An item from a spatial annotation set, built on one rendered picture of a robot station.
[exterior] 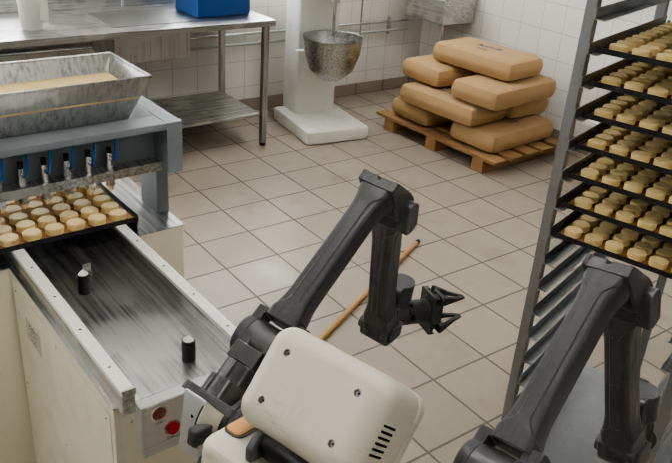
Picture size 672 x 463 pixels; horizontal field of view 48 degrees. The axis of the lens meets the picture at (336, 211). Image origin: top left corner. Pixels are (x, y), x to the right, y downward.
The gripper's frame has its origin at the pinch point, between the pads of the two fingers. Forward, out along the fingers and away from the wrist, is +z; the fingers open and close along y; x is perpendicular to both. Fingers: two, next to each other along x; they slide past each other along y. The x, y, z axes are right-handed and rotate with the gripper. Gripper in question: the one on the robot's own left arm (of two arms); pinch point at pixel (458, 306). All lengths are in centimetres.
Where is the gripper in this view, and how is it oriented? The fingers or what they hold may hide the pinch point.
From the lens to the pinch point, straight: 189.3
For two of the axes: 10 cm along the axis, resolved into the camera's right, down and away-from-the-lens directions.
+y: 1.0, -9.1, -3.9
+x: -3.6, -4.0, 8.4
